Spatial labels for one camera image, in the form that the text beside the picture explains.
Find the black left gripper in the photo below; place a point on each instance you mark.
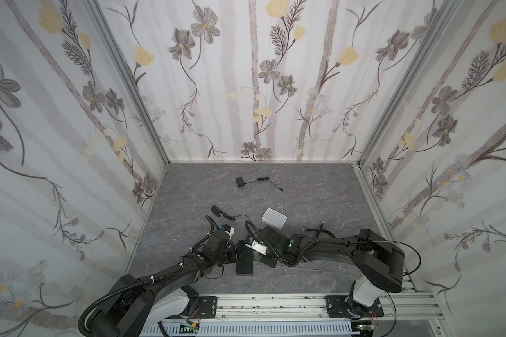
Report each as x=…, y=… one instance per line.
x=235, y=253

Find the black network switch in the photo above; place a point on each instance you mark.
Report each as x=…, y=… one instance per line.
x=245, y=259

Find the white network switch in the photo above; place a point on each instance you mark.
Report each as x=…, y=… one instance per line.
x=274, y=218

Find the black power adapter with cable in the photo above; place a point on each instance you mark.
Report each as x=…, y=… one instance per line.
x=219, y=213

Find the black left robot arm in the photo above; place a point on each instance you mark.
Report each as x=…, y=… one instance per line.
x=124, y=310

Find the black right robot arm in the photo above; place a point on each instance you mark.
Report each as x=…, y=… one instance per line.
x=381, y=262

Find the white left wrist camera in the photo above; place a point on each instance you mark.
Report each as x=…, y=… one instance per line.
x=229, y=230

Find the white slotted cable duct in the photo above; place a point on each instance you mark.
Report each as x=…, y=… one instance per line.
x=252, y=329

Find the aluminium mounting rail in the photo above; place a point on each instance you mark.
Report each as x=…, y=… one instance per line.
x=308, y=307

